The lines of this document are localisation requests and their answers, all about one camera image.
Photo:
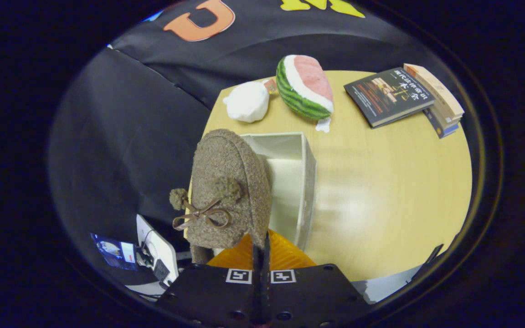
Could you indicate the white plush toy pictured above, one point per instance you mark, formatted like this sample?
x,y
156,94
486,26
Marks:
x,y
246,102

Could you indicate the white flat device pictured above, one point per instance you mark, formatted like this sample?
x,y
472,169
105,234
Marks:
x,y
153,241

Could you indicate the cream fabric storage box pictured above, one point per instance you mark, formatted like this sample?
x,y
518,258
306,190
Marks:
x,y
290,182

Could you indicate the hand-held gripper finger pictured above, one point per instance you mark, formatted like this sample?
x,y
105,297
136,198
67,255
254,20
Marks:
x,y
267,291
257,296

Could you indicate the brown fuzzy shoe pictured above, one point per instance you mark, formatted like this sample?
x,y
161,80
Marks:
x,y
226,159

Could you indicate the black cover book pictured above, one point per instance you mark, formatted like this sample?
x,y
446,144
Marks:
x,y
385,95

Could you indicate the watermelon slice plush toy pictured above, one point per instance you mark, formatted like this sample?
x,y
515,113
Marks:
x,y
299,98

